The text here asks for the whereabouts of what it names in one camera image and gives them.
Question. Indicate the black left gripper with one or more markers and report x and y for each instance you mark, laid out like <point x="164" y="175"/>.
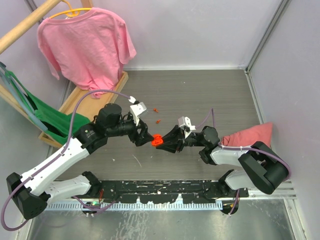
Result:
<point x="143" y="136"/>

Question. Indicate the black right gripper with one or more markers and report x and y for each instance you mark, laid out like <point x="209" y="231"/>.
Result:
<point x="174" y="140"/>

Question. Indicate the orange earbud case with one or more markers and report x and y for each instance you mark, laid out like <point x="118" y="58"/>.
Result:
<point x="157" y="140"/>

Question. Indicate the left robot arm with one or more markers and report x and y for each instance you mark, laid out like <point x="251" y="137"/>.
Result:
<point x="35" y="189"/>

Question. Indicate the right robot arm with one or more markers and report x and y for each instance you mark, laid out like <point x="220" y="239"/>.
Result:
<point x="260" y="167"/>

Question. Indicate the wooden rack base tray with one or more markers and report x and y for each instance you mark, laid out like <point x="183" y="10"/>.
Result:
<point x="89" y="107"/>

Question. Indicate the green t-shirt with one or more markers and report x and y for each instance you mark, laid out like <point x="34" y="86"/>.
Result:
<point x="58" y="123"/>

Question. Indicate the salmon pink folded cloth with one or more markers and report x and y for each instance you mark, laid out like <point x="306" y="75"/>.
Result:
<point x="248" y="137"/>

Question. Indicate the pink t-shirt on hanger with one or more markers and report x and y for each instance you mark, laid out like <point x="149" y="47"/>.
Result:
<point x="89" y="50"/>

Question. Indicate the grey-blue clothes hanger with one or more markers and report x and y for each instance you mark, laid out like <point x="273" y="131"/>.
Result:
<point x="13" y="94"/>

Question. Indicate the yellow clothes hanger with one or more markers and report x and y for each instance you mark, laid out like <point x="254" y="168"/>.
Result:
<point x="71" y="12"/>

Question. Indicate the wooden hanging rod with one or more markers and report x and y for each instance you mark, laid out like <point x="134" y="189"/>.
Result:
<point x="20" y="29"/>

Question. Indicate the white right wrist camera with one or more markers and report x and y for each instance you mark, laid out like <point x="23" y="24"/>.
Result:
<point x="185" y="124"/>

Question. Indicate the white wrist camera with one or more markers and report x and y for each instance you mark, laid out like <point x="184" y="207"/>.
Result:
<point x="185" y="124"/>
<point x="137" y="110"/>

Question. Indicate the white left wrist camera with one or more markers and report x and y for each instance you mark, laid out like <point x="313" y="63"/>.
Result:
<point x="137" y="110"/>

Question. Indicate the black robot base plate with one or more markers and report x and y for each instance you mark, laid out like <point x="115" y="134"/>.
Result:
<point x="164" y="191"/>

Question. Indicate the grey slotted cable duct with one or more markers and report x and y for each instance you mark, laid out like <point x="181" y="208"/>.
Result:
<point x="71" y="205"/>

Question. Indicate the aluminium corner frame post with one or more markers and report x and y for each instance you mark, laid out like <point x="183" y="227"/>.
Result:
<point x="280" y="10"/>

